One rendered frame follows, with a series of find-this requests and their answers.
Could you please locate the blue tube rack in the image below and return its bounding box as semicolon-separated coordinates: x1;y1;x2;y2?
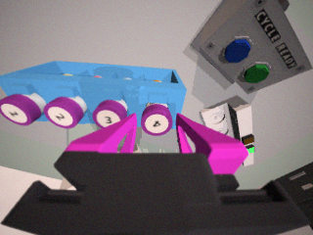
0;61;187;129

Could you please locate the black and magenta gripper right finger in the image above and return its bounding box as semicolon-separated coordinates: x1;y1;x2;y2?
175;113;248;174

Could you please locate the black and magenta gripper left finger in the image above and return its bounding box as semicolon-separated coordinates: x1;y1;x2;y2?
65;113;137;153

